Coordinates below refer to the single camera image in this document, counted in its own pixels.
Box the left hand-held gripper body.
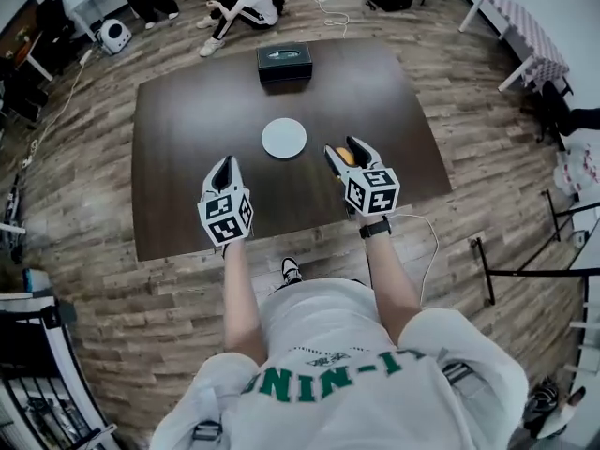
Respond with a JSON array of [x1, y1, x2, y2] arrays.
[[196, 183, 255, 248]]

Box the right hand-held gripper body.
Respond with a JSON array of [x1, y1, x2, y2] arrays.
[[330, 156, 402, 221]]

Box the white round plate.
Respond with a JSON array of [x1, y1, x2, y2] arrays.
[[261, 117, 308, 160]]

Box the person's right forearm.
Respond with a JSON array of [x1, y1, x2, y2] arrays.
[[357, 212, 423, 347]]

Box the person's left forearm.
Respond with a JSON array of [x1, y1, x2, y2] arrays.
[[221, 239, 269, 366]]

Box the black wristwatch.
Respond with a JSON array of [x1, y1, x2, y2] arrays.
[[358, 217, 393, 240]]

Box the person's black white shoe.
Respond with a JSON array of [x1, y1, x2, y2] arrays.
[[280, 256, 302, 286]]

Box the dark green tissue box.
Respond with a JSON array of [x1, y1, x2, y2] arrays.
[[255, 41, 314, 86]]

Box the black metal stand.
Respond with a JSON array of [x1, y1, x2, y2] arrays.
[[470, 188, 600, 307]]

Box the white round device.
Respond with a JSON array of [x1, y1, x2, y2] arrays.
[[95, 18, 133, 56]]

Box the person's white printed shirt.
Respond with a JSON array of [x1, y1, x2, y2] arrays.
[[148, 277, 531, 450]]

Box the black chair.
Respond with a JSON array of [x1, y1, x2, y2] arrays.
[[533, 79, 600, 153]]

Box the table with checkered cloth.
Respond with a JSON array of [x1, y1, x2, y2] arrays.
[[457, 0, 572, 94]]

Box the white red plastic bags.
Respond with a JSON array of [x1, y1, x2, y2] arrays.
[[553, 142, 600, 197]]

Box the black metal rack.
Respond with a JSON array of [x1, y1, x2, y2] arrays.
[[0, 292, 119, 450]]

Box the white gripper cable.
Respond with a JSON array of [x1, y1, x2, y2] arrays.
[[387, 213, 441, 305]]

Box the white floor cable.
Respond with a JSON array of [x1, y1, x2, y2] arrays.
[[21, 48, 94, 168]]

